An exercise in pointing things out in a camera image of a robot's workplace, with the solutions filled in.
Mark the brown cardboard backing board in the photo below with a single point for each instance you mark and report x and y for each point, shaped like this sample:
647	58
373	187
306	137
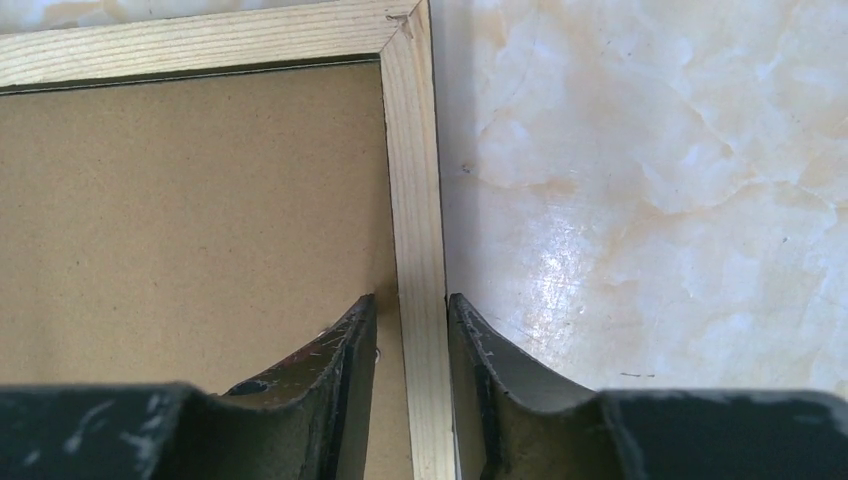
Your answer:
199	230

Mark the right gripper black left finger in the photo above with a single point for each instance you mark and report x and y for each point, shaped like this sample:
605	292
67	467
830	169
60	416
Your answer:
305	417

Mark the wooden picture frame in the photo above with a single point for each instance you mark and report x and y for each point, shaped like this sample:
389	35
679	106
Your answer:
399	34

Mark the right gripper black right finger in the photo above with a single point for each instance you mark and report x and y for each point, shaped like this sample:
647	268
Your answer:
515	418

